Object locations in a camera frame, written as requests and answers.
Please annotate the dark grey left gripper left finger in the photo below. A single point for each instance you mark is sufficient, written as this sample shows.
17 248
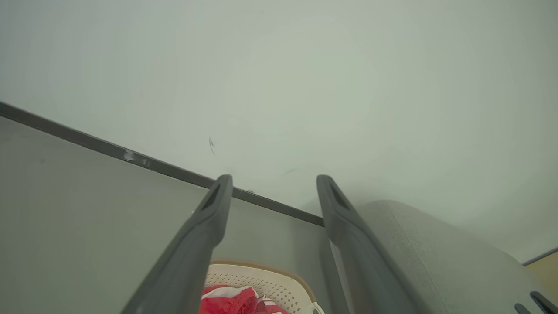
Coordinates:
187 261

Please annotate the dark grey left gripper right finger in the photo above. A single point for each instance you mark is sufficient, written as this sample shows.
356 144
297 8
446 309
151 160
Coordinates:
366 261

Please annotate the cream perforated laundry basket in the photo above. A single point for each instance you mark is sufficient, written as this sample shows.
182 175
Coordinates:
270 283

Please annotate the red white garment with cuffs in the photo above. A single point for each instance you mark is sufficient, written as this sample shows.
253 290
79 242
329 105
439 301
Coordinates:
231 305

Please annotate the black wall baseboard strip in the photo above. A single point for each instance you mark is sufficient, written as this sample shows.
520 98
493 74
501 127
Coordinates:
87 139

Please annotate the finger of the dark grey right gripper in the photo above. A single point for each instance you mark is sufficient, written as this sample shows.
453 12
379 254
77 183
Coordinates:
522 309
545 305

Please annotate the grey fabric sofa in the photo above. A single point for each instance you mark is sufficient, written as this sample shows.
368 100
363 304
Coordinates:
457 261

